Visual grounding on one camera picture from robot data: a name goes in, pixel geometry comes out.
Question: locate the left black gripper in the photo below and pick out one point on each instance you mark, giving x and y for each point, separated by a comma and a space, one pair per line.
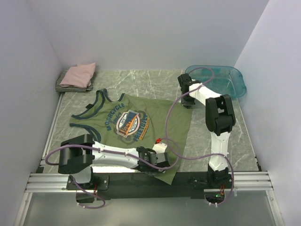
155, 171

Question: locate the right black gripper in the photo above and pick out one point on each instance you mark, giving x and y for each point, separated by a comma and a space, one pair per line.
186, 104

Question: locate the green printed tank top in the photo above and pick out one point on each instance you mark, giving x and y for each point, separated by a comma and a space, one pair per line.
134, 121

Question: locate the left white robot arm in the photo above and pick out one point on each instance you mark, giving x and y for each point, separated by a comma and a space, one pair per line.
79, 153

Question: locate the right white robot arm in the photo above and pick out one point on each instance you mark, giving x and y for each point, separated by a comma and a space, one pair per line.
219, 118

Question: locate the pink folded tank top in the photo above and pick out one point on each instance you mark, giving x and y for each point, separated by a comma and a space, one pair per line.
79, 76

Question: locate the striped folded tank top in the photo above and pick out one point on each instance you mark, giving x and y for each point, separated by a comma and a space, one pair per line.
59, 88

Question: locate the teal plastic bin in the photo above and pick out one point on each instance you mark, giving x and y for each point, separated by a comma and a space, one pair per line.
227, 79

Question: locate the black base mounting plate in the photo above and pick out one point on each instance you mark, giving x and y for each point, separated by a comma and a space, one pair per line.
140, 185

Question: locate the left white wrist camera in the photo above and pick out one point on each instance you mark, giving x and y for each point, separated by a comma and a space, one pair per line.
159, 146

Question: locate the aluminium rail frame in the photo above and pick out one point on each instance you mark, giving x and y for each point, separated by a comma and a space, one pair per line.
46, 202

